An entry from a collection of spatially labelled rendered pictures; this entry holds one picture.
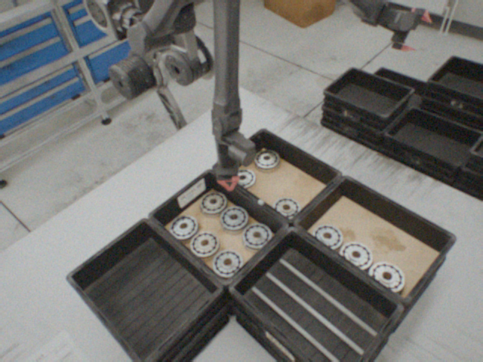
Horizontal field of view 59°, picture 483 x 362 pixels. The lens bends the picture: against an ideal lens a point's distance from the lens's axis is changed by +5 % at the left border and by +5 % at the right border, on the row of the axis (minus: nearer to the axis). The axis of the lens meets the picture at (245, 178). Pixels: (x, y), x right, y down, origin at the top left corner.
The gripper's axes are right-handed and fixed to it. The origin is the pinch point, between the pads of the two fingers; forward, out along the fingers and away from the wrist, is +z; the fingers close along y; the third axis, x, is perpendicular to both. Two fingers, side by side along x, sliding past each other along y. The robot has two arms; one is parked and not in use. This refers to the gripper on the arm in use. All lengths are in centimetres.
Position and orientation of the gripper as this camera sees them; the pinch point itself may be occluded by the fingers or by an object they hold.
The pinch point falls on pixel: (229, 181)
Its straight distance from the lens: 131.3
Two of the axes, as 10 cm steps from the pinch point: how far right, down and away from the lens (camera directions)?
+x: -10.0, 0.5, 0.4
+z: 0.6, 6.5, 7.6
